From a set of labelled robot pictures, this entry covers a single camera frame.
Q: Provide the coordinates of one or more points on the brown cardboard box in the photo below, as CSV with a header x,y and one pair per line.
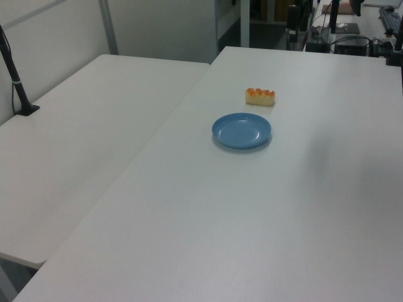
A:
x,y
344,7

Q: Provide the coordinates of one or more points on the black table clamp mount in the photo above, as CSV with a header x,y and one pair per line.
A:
x,y
395,58

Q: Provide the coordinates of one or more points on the orange glazed bread loaf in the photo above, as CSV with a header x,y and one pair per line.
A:
x,y
259,98

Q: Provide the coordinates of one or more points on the black electronics box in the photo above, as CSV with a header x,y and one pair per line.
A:
x,y
351,48

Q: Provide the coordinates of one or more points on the white shelf frame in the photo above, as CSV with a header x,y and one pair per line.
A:
x,y
228,22

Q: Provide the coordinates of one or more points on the black aluminium extrusion post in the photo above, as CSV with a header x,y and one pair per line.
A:
x,y
293,25

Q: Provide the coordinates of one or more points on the grey metal frame post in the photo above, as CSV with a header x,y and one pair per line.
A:
x,y
108,28

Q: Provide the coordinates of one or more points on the blue plastic plate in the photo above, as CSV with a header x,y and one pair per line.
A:
x,y
239,132

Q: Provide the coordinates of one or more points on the black camera stand pole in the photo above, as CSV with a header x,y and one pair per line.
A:
x,y
15,83

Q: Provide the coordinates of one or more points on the black monitor stand pole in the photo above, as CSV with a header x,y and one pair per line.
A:
x,y
333,15

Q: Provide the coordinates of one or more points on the white side table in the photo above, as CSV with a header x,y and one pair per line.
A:
x,y
78,132

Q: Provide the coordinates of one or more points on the black desk mat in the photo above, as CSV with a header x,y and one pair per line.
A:
x,y
349,28

